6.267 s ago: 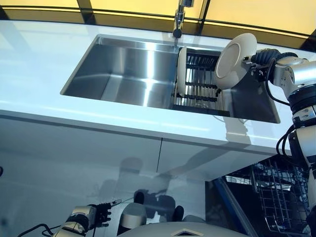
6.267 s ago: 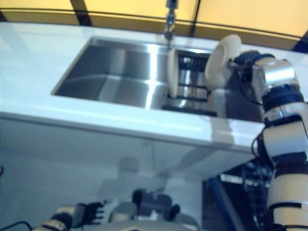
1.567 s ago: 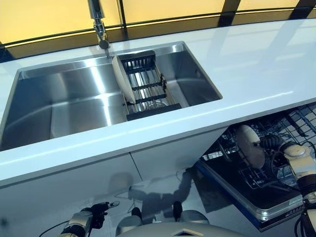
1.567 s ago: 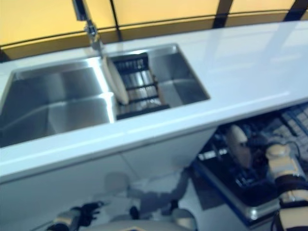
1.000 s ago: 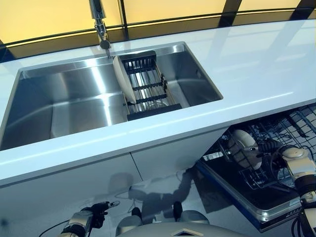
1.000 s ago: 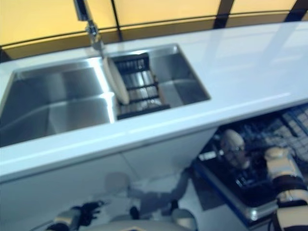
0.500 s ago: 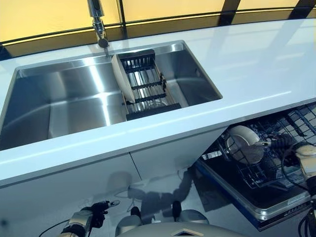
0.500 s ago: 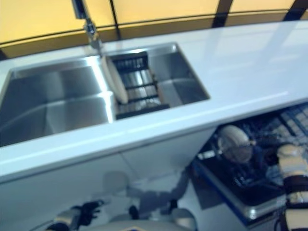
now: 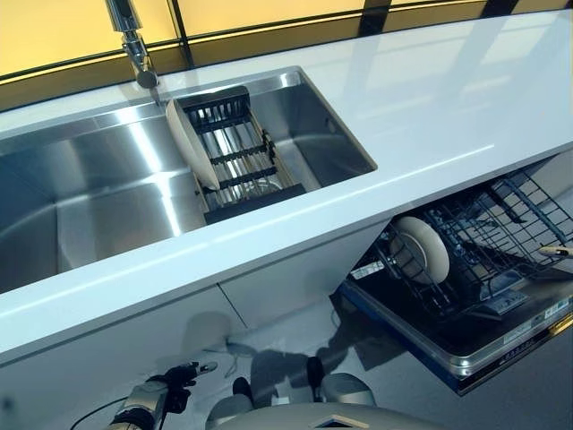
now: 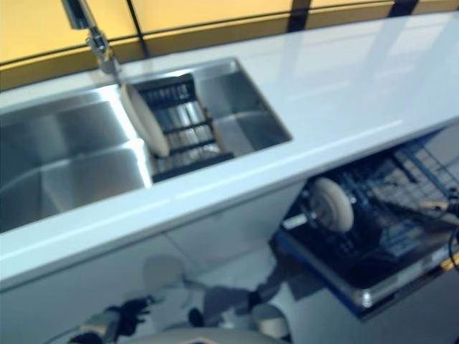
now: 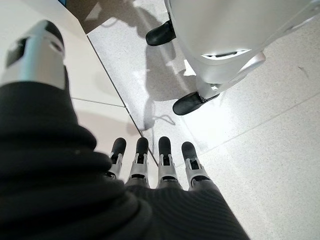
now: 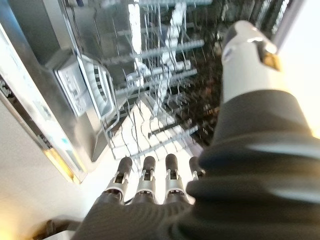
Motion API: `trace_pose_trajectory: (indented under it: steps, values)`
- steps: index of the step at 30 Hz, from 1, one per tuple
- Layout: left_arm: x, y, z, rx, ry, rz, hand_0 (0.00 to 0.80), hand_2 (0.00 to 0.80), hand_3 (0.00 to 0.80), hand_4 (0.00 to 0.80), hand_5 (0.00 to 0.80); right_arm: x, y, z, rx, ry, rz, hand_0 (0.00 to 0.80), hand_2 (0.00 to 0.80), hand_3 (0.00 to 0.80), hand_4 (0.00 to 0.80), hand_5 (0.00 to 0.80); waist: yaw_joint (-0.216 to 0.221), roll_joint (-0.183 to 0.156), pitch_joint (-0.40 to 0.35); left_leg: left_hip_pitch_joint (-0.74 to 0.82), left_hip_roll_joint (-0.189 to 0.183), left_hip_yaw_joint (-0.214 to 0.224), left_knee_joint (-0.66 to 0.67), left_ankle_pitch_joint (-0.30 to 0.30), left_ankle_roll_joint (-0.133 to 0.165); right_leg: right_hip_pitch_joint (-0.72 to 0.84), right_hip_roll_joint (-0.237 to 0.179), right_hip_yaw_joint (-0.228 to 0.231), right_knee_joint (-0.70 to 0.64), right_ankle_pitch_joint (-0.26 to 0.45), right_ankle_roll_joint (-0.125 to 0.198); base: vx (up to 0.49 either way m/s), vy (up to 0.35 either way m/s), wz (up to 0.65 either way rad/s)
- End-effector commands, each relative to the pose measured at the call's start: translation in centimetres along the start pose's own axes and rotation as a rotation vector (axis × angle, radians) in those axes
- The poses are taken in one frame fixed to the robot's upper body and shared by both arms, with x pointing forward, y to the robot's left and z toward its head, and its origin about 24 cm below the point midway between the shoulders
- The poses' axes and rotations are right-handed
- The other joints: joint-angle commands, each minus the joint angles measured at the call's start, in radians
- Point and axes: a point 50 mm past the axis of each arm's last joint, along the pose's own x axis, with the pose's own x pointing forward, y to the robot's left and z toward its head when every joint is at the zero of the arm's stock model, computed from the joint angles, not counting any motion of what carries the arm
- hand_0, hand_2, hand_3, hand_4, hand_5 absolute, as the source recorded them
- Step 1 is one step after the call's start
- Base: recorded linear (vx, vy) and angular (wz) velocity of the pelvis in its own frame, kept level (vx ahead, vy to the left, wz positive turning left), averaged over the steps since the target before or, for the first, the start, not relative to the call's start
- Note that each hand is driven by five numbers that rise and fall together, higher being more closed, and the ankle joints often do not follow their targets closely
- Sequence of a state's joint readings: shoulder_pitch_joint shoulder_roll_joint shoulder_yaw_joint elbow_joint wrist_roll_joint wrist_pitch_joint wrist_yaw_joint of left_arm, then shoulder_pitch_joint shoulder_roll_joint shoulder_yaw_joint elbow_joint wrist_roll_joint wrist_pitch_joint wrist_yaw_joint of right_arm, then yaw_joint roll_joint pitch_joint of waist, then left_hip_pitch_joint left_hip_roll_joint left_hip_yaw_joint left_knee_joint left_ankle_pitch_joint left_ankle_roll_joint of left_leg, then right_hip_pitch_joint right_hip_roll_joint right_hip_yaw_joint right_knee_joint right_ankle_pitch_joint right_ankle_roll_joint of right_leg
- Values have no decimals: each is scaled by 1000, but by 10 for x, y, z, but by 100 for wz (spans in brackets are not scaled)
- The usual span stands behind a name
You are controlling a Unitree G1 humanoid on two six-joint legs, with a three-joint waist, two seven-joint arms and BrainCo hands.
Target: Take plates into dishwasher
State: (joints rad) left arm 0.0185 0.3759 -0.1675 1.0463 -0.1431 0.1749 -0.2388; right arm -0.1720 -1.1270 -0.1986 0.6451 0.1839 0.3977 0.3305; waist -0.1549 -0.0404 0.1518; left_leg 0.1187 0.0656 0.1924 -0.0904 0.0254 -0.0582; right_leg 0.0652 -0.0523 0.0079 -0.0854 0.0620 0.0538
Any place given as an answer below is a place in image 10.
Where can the stainless steel sink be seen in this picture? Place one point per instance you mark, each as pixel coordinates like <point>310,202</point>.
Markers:
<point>71,161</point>

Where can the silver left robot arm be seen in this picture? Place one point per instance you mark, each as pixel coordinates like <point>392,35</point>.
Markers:
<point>97,326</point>

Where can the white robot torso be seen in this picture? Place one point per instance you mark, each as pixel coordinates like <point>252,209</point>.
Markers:
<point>201,338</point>

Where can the white right robot leg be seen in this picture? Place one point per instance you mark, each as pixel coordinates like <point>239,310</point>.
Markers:
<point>270,322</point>

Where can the cream round plate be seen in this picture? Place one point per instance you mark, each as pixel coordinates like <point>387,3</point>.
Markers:
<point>331,206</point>
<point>145,122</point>

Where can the black sink dish rack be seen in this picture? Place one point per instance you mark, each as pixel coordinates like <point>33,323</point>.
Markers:
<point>193,171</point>

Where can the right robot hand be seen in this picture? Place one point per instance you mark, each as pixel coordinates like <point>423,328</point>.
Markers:
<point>435,207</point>

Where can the dark left robot foot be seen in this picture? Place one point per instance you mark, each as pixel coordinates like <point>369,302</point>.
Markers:
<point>195,317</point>

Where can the dark window frame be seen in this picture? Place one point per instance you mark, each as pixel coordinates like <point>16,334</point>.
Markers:
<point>297,12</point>

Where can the dark right robot foot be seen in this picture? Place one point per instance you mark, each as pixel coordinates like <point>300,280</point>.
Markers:
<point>255,298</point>

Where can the chrome kitchen faucet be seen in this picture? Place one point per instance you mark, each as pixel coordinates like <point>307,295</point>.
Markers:
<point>80,14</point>

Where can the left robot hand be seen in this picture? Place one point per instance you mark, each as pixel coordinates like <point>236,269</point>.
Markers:
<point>127,310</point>

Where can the white glossy cabinet door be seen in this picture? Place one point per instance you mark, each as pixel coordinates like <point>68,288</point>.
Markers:
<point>233,225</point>
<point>89,279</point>

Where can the dark robot foot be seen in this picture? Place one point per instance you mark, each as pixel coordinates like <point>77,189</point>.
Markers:
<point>255,298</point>
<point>195,317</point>

